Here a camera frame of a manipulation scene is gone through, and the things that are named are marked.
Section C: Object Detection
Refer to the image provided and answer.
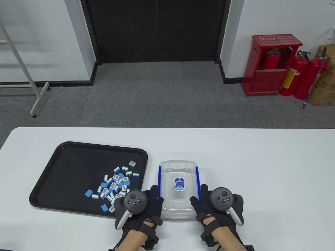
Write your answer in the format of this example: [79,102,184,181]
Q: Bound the person's left hand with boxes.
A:
[115,185,165,236]

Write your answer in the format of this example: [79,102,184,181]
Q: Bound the person's right hand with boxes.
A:
[190,184,242,237]

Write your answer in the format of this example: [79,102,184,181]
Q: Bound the dark grey controller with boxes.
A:
[210,187,245,226]
[115,190,148,230]

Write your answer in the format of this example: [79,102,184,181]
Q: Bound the clear lid with blue label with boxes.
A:
[159,160,200,211]

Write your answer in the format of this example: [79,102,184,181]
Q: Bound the clear container with blue clips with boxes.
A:
[158,160,201,223]

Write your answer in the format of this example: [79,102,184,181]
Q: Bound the pile of blue mahjong tiles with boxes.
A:
[85,161,140,213]

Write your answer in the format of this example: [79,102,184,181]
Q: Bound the black plastic tray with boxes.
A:
[29,141,148,219]

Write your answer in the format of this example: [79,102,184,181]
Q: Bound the person's left forearm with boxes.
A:
[116,222,152,251]

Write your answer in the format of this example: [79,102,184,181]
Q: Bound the person's right forearm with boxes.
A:
[211,226,245,251]

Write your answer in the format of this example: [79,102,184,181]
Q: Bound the red fire extinguisher cabinet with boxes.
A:
[242,34,303,96]

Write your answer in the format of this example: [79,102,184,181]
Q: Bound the red extinguisher inside cabinet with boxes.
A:
[263,48,282,70]

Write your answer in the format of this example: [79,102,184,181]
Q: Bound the plain red fire extinguisher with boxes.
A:
[293,56,327,100]

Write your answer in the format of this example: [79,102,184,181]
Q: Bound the red extinguisher with yellow label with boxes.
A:
[279,50,310,96]

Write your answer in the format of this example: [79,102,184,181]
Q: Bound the brown cardboard box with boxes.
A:
[309,44,335,106]

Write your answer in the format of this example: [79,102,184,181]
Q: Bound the black double door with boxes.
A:
[80,0,232,64]

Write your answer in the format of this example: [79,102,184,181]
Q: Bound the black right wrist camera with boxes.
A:
[200,226,216,247]

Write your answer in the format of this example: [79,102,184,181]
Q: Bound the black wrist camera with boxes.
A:
[143,230,159,251]
[200,226,216,247]

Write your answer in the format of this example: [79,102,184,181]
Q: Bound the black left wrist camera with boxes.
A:
[143,230,159,251]

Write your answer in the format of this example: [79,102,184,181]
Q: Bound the white metal stand frame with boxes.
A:
[0,18,50,118]

